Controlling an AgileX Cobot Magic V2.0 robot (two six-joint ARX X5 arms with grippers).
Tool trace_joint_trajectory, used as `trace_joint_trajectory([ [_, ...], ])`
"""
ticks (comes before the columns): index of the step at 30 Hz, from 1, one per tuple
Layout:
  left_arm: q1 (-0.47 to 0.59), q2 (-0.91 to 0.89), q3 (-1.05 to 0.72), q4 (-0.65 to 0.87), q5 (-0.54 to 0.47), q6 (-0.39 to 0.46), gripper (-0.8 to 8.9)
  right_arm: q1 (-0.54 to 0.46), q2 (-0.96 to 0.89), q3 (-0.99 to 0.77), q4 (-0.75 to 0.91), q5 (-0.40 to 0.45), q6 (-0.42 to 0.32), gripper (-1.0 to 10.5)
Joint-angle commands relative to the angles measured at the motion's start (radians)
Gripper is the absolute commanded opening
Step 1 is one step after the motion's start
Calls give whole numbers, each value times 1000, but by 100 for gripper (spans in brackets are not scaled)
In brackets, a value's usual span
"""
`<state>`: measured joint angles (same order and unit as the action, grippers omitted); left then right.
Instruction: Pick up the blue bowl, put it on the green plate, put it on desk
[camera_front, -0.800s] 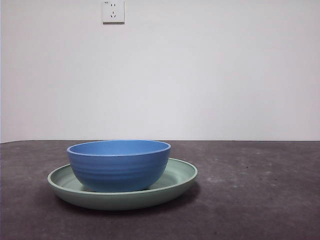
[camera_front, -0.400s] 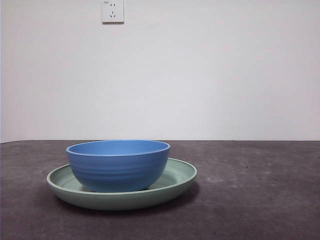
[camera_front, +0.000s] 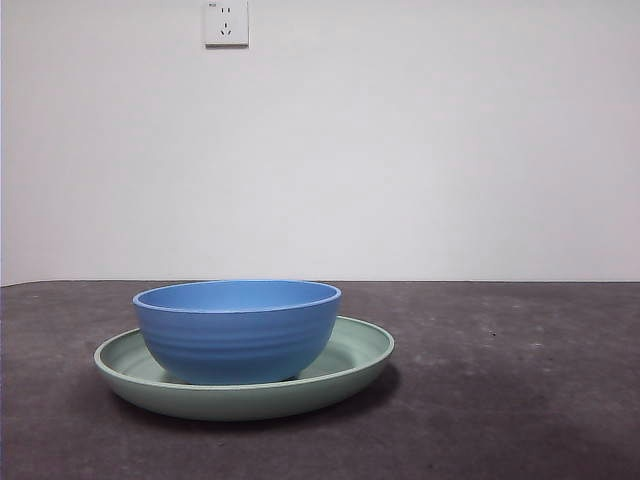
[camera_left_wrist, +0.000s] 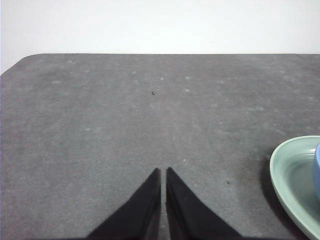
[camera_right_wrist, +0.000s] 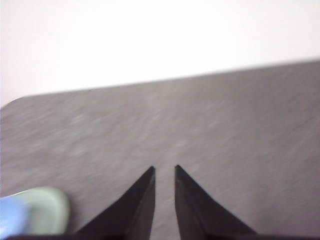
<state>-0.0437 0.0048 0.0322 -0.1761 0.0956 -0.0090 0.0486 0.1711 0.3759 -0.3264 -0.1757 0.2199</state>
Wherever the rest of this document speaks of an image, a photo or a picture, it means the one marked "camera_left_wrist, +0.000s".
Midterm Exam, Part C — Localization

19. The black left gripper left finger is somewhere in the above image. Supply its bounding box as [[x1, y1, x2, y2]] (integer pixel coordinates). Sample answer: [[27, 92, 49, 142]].
[[86, 167, 162, 240]]

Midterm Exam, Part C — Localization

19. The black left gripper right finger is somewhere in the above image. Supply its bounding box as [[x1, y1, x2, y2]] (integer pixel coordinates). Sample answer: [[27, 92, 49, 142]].
[[165, 166, 242, 240]]

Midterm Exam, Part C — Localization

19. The green round plate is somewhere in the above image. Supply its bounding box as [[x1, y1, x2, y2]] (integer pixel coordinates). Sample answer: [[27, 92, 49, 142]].
[[269, 135, 320, 240]]

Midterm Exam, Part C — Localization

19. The blue ribbed bowl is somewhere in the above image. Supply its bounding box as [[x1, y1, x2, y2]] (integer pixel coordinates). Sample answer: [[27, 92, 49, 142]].
[[311, 142, 320, 201]]

